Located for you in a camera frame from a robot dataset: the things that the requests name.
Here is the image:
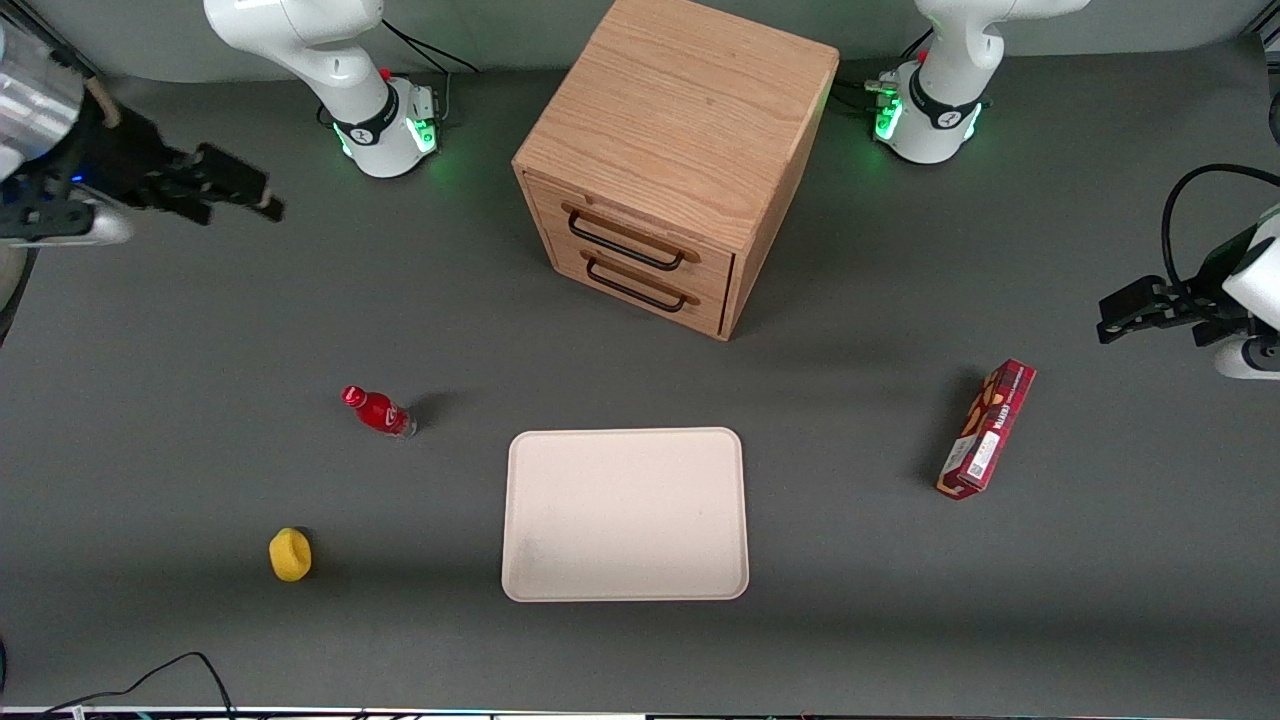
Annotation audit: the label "beige plastic tray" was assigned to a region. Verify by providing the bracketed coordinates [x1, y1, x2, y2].
[501, 427, 750, 603]

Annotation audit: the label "wooden drawer cabinet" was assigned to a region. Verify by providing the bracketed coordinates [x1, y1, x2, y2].
[511, 0, 841, 343]

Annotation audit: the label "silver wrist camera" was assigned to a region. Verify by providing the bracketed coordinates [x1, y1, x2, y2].
[1213, 334, 1280, 382]
[0, 196, 134, 247]

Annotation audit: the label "red cookie box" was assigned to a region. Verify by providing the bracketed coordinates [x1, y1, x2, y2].
[936, 358, 1037, 501]

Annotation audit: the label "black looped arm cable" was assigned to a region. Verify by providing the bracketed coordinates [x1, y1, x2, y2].
[1160, 163, 1280, 306]

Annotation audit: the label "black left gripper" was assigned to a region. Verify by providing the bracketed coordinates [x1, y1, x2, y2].
[1096, 226, 1263, 347]

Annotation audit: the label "black cables at arm base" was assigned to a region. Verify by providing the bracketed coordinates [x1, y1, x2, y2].
[318, 18, 481, 129]
[832, 28, 935, 117]

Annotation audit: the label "black cable on table edge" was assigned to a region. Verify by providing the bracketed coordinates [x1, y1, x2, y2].
[38, 651, 237, 720]

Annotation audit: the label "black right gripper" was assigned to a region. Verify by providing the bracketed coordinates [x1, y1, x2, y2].
[70, 92, 287, 227]

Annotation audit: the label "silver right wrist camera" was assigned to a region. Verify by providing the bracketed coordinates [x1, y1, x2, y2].
[0, 196, 134, 247]

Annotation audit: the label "yellow toy fruit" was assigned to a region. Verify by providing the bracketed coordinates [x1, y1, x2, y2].
[268, 527, 313, 583]

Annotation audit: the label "small red soda bottle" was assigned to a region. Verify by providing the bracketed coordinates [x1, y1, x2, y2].
[341, 385, 419, 439]

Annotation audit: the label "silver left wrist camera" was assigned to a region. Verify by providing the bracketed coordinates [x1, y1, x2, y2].
[1213, 334, 1280, 382]

